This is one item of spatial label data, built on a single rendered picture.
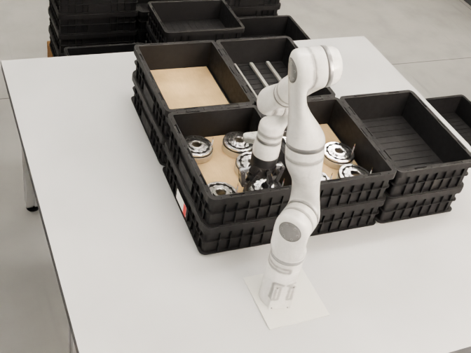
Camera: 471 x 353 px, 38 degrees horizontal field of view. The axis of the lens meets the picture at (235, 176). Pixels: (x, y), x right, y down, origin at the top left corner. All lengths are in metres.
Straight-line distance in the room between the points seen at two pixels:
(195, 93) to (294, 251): 0.85
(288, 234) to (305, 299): 0.30
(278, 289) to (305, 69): 0.64
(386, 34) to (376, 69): 1.93
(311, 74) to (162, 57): 1.08
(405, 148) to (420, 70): 2.29
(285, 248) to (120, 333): 0.47
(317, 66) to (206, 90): 0.99
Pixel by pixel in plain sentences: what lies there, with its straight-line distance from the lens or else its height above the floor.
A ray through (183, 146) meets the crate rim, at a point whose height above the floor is 0.93.
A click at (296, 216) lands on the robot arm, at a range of 1.69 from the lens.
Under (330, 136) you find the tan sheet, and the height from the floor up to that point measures 0.83.
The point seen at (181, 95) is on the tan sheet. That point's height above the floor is 0.83.
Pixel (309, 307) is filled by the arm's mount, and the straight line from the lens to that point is 1.95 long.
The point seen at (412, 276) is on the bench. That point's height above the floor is 0.70.
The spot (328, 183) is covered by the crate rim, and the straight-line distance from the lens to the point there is 1.99.
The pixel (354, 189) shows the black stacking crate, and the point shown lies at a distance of 2.08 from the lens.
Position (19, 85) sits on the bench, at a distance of 2.62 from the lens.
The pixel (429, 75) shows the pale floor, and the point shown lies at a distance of 4.65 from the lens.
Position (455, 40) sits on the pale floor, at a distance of 5.19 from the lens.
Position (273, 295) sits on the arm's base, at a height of 0.76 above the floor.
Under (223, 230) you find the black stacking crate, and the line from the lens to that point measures 1.94.
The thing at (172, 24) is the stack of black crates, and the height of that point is 0.49.
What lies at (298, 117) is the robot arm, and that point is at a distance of 1.54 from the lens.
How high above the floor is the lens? 2.16
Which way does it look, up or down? 40 degrees down
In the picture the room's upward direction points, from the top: 12 degrees clockwise
